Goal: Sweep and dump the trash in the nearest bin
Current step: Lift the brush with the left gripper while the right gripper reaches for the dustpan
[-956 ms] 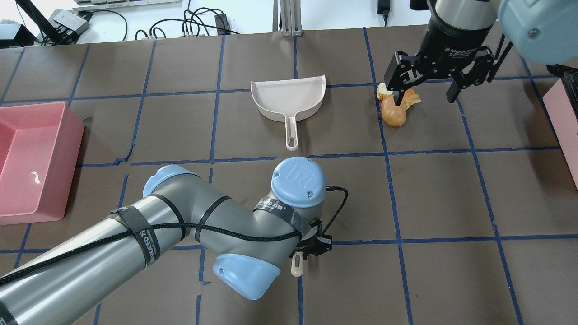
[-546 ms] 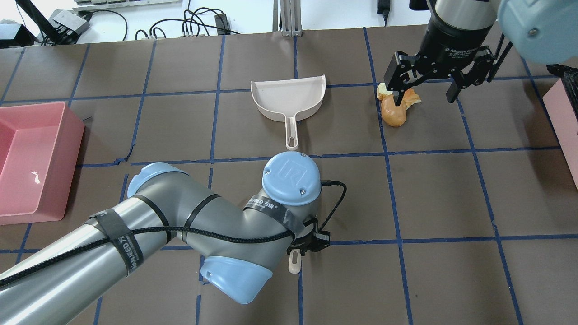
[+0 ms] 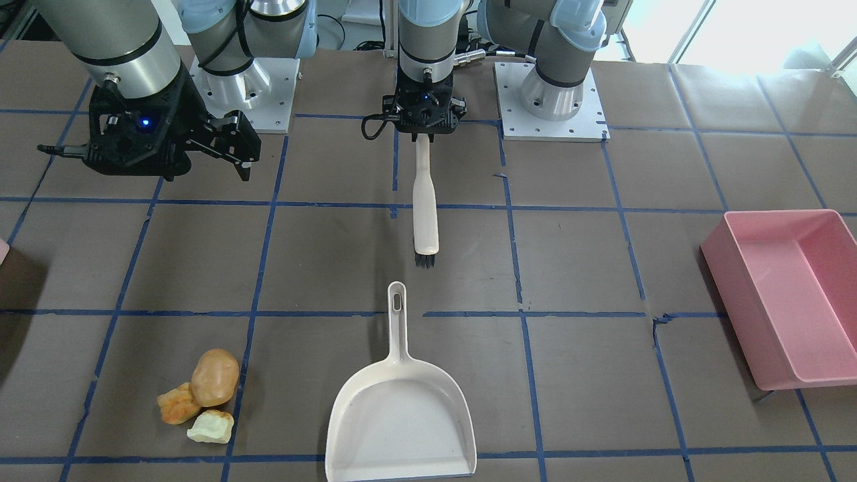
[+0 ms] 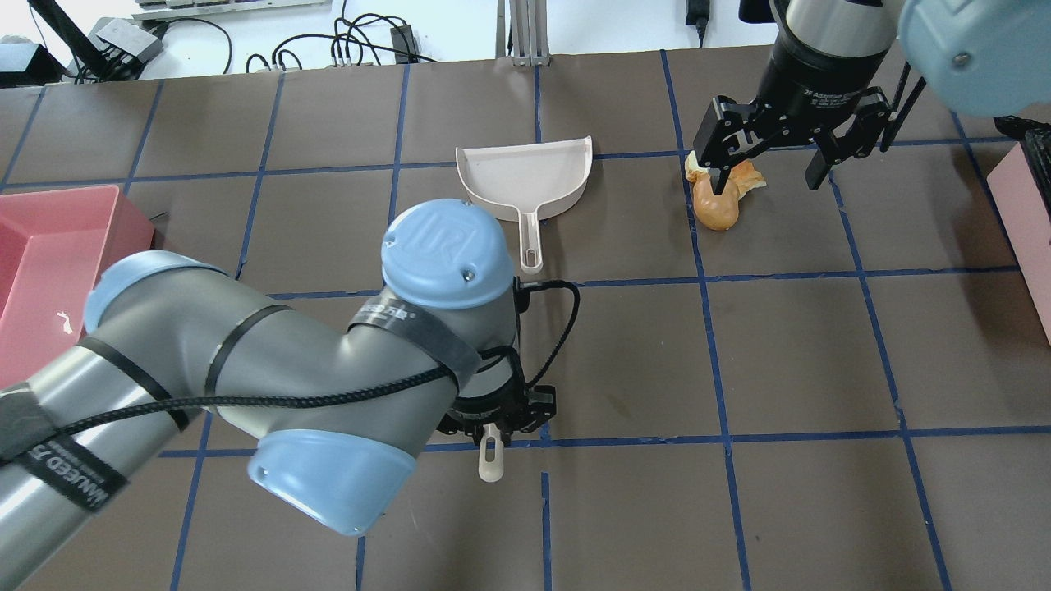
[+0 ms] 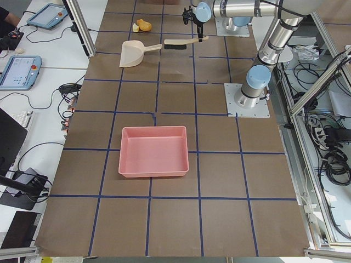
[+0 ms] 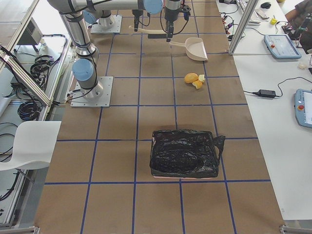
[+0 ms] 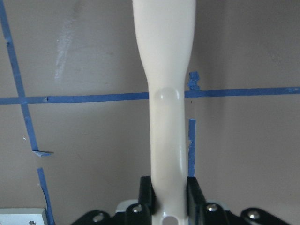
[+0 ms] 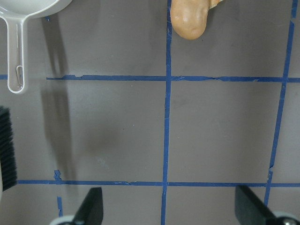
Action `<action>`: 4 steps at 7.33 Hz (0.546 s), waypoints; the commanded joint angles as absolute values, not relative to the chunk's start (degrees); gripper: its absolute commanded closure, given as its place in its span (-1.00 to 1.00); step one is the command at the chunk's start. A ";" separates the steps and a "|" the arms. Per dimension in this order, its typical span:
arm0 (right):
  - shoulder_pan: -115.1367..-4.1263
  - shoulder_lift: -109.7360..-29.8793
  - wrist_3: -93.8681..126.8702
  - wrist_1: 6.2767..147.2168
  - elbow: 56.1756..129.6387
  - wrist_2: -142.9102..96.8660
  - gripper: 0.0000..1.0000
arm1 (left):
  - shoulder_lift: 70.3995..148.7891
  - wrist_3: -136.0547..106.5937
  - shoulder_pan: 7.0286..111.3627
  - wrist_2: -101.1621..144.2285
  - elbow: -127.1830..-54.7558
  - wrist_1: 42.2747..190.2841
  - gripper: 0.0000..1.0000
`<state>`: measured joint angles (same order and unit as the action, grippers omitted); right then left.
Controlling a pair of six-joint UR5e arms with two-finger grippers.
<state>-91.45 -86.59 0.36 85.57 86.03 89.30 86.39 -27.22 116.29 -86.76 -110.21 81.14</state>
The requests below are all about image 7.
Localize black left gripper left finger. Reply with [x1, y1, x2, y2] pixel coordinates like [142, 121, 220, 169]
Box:
[138, 176, 156, 215]

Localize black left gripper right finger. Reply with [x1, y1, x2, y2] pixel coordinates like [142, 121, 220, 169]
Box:
[187, 176, 206, 217]

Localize cream brush black bristles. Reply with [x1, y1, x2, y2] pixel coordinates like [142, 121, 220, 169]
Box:
[133, 0, 196, 225]

